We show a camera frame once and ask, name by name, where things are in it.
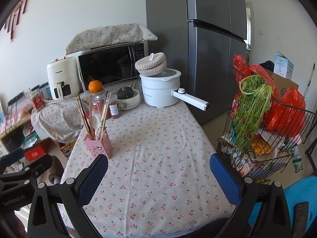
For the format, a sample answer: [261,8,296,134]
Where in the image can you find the pink perforated utensil holder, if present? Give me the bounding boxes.
[84,129,113,159]

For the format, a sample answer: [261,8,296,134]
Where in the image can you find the wooden chopstick plain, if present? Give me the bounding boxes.
[75,103,94,140]

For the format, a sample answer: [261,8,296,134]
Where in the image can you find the black chopstick gold tip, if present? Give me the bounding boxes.
[76,95,90,136]

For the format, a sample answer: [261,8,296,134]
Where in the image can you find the wooden chopstick long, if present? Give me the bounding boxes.
[100,92,112,139]

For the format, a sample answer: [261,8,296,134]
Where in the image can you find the white plastic spoon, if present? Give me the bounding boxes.
[92,118,100,140]

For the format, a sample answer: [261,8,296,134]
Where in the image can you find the brown fuzzy slipper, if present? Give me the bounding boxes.
[48,155,64,185]

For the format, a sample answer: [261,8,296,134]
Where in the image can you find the red box on shelf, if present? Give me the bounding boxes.
[24,146,46,161]

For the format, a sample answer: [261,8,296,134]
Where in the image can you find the yellow cardboard box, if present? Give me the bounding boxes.
[59,141,76,159]

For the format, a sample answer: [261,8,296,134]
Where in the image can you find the cherry print tablecloth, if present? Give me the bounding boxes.
[31,79,236,238]

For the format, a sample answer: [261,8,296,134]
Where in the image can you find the red label snack jar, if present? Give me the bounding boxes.
[31,90,45,112]

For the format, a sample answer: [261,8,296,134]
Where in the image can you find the spice jar white label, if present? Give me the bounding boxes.
[109,94,120,119]

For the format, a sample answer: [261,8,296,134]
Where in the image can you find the spice jar red contents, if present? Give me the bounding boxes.
[92,88,107,120]

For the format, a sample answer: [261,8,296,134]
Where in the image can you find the red plastic bag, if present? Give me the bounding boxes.
[263,87,306,138]
[231,55,278,115]

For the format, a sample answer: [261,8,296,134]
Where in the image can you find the green leafy vegetables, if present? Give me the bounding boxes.
[233,75,273,152]

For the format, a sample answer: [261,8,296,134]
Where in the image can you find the orange tangerine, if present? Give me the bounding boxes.
[88,76,103,93]

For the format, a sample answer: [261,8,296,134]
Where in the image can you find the dark green squash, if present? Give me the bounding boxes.
[117,86,134,100]

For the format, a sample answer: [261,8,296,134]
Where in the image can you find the cream air fryer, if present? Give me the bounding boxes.
[47,57,81,101]

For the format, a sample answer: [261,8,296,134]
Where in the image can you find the white electric cooking pot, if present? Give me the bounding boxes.
[140,68,209,111]

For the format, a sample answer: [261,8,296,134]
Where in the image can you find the black microwave oven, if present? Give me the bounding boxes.
[78,42,145,91]

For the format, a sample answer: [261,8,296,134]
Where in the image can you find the white blue carton box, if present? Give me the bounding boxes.
[273,55,294,80]

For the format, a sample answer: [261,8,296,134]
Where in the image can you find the woven rattan basket lid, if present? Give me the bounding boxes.
[135,52,167,76]

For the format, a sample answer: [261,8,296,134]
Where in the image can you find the grey refrigerator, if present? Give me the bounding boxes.
[146,0,247,124]

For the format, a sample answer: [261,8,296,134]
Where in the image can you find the floral cloth cover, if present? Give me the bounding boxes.
[66,23,158,55]

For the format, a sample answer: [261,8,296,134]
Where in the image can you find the black wire rack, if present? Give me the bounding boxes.
[216,67,317,184]

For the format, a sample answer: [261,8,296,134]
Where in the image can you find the white bowl green handle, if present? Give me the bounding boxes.
[118,89,141,111]

